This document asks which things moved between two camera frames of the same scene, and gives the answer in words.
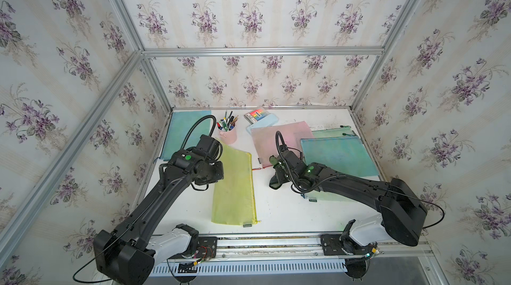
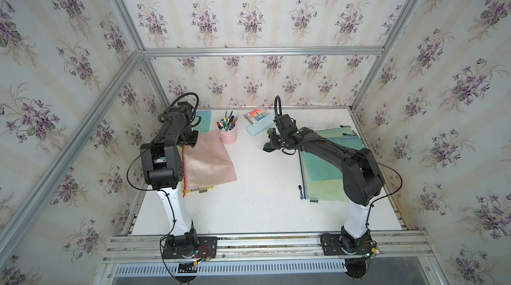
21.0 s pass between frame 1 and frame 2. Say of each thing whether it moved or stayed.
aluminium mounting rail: stayed
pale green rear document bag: stayed
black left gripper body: moved
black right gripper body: moved
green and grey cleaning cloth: moved
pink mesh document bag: moved
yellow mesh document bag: moved
